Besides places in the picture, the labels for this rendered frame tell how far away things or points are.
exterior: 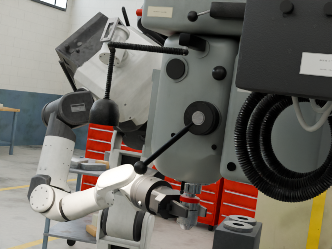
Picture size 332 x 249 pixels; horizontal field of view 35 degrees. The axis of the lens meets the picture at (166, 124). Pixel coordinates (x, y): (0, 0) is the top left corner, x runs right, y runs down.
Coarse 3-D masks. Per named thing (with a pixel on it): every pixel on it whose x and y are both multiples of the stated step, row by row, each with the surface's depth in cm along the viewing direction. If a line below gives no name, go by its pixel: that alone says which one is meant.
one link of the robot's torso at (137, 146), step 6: (114, 126) 187; (144, 126) 185; (126, 132) 188; (132, 132) 187; (138, 132) 186; (144, 132) 185; (126, 138) 192; (132, 138) 191; (138, 138) 190; (144, 138) 192; (126, 144) 197; (132, 144) 196; (138, 144) 194
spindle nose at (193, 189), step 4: (188, 184) 118; (184, 188) 119; (188, 188) 118; (192, 188) 118; (196, 188) 118; (200, 188) 119; (184, 192) 119; (188, 192) 118; (192, 192) 118; (196, 192) 118; (200, 192) 119
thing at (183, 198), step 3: (183, 195) 121; (180, 198) 120; (183, 198) 119; (186, 198) 119; (189, 198) 119; (192, 198) 119; (195, 198) 120; (198, 198) 120; (183, 201) 119; (186, 201) 118; (189, 201) 118; (192, 201) 118; (195, 201) 119; (198, 201) 119
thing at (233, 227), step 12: (228, 216) 175; (240, 216) 172; (216, 228) 156; (228, 228) 157; (240, 228) 155; (252, 228) 158; (216, 240) 156; (228, 240) 155; (240, 240) 154; (252, 240) 153
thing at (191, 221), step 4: (184, 204) 119; (188, 204) 118; (192, 204) 118; (196, 204) 119; (192, 208) 118; (196, 208) 119; (192, 212) 119; (196, 212) 119; (188, 216) 118; (192, 216) 119; (196, 216) 120; (176, 220) 121; (180, 220) 119; (184, 220) 119; (188, 220) 119; (192, 220) 119; (196, 220) 120; (180, 224) 119; (184, 224) 119; (188, 224) 119; (192, 224) 119; (196, 224) 120
